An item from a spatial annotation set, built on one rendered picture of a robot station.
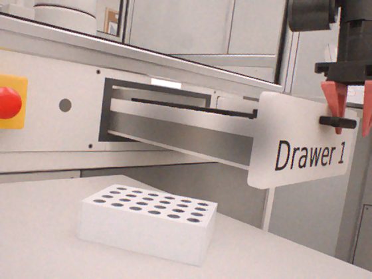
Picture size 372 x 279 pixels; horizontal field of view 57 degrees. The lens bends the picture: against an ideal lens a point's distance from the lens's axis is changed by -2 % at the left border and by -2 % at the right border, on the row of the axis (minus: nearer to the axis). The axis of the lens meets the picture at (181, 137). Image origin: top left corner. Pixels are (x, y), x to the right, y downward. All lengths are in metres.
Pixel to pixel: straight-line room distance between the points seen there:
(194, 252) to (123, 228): 0.07
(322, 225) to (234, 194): 1.39
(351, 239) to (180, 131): 1.10
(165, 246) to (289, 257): 0.14
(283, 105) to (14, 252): 0.31
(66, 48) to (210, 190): 0.51
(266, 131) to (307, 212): 1.97
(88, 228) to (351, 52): 0.40
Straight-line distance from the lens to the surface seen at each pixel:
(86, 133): 0.61
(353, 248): 1.50
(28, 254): 0.33
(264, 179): 0.41
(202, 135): 0.47
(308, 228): 2.37
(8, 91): 0.47
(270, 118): 0.39
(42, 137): 0.58
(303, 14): 0.56
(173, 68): 0.73
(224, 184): 0.94
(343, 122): 0.49
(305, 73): 2.33
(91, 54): 0.60
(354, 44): 0.53
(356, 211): 1.47
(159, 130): 0.53
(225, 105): 0.84
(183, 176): 0.81
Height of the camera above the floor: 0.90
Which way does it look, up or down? 6 degrees down
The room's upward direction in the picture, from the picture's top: 7 degrees clockwise
